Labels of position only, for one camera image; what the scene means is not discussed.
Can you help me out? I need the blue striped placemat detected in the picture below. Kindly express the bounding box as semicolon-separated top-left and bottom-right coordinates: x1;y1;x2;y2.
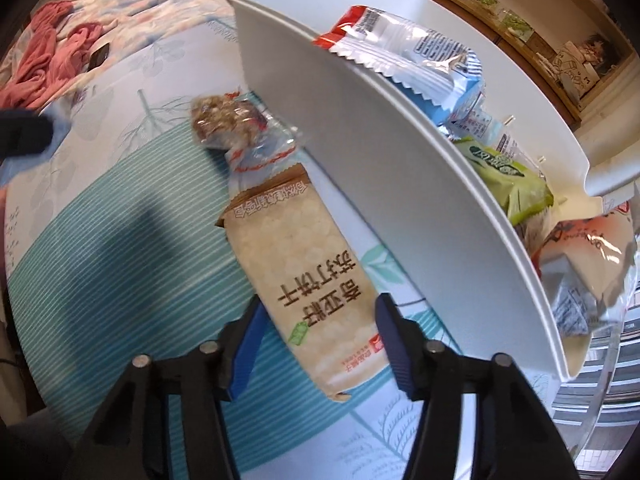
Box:
5;132;451;461

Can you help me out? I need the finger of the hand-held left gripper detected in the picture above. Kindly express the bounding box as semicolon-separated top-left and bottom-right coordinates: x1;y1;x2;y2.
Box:
0;107;73;158

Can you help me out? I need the pink fuzzy cloth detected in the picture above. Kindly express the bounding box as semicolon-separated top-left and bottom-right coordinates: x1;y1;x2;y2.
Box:
0;0;108;111

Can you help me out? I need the printed cardboard box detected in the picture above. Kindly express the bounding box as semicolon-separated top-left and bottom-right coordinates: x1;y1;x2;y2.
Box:
550;42;601;108

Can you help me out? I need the blue white biscuit packet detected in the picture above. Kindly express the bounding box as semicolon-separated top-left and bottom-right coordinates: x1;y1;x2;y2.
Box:
312;5;503;143

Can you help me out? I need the leaf print tablecloth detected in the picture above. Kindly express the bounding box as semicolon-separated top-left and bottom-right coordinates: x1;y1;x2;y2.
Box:
0;15;566;480

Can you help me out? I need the black smartphone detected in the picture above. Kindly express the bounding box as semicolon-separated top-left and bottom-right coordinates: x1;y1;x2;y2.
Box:
86;42;112;73

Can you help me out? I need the beige cracker packet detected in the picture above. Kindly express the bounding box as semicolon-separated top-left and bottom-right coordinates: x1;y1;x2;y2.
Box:
216;162;391;403

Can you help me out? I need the green snack packet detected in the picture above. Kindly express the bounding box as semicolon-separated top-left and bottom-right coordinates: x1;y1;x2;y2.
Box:
452;135;555;226

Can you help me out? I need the doll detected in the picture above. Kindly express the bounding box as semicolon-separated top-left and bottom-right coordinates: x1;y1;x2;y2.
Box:
575;32;618;68

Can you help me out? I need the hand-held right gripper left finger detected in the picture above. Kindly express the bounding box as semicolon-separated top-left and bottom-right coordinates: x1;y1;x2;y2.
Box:
62;305;271;480

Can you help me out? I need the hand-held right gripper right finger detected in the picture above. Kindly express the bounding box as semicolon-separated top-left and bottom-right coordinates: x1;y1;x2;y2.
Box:
374;292;583;480

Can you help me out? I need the white red snack packet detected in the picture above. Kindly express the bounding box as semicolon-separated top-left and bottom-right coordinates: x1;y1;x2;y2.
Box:
530;202;638;331

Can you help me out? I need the clear labelled snack packet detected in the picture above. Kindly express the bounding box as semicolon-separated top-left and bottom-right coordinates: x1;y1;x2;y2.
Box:
542;260;596;341

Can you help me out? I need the white plastic bin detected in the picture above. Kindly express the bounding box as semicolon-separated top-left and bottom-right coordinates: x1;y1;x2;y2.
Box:
227;0;640;381

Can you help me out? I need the pink blue floral blanket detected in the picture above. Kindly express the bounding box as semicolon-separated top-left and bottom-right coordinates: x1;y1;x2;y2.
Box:
75;0;236;81

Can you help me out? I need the wooden desk with drawers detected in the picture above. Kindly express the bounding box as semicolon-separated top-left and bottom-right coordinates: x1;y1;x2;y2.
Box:
325;0;631;131

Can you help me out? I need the clear nut bar packet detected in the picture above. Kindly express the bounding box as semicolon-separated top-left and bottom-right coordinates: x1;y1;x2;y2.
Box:
190;91;303;196

